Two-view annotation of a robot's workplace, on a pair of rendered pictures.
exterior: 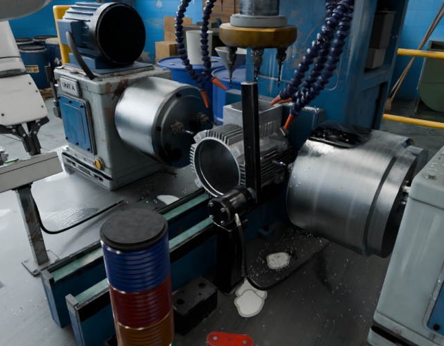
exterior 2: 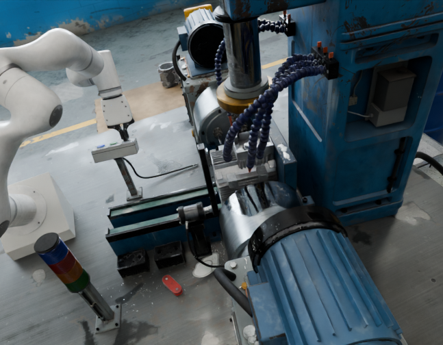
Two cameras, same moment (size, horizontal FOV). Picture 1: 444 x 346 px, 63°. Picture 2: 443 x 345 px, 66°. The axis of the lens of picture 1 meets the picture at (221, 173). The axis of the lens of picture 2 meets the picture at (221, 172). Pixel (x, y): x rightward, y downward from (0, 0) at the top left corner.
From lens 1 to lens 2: 0.78 m
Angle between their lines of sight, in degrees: 40
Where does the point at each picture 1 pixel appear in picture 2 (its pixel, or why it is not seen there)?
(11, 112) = (111, 119)
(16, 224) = (139, 161)
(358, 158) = (239, 225)
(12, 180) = (109, 155)
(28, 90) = (120, 106)
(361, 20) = (331, 98)
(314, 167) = (225, 215)
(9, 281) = (116, 198)
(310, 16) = not seen: hidden behind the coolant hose
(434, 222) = not seen: hidden behind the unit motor
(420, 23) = not seen: outside the picture
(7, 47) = (108, 83)
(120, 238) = (36, 246)
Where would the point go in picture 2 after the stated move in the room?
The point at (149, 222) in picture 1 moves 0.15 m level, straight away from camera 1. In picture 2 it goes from (50, 243) to (91, 198)
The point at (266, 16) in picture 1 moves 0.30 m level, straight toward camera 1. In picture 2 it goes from (240, 88) to (156, 145)
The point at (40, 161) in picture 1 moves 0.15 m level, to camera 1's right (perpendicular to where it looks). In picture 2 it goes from (124, 147) to (150, 159)
